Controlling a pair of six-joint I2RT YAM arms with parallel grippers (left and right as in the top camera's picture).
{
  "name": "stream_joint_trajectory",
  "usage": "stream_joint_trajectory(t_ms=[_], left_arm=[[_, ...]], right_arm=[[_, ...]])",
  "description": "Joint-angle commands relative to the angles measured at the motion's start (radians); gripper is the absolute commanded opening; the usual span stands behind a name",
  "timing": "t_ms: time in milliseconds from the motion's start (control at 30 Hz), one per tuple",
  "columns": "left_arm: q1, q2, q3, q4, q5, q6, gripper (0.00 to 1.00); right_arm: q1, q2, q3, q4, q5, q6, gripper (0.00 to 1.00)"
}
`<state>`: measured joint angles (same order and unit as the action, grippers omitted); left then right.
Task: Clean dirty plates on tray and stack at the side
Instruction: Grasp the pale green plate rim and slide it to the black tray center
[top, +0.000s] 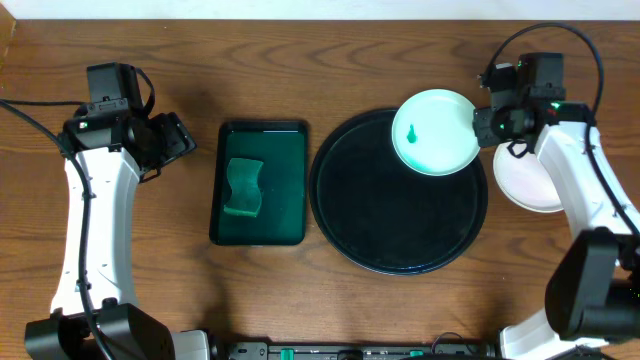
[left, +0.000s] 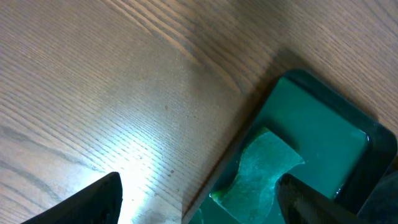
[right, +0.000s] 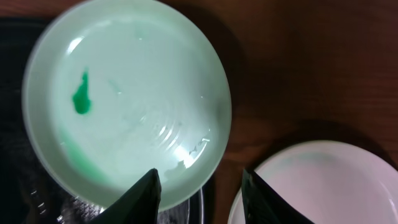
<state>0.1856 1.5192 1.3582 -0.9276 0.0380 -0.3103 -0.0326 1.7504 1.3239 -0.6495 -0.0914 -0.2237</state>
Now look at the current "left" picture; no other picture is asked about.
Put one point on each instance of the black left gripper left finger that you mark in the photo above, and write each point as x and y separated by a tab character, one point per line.
98	203

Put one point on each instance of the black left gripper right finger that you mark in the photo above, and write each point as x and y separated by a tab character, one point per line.
300	203

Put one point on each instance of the green scrubbing sponge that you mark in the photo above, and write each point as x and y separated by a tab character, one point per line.
250	196

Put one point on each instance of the dark green rectangular tray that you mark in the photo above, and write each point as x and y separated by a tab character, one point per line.
345	151

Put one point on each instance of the round black serving tray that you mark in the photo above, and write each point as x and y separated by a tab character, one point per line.
381	206

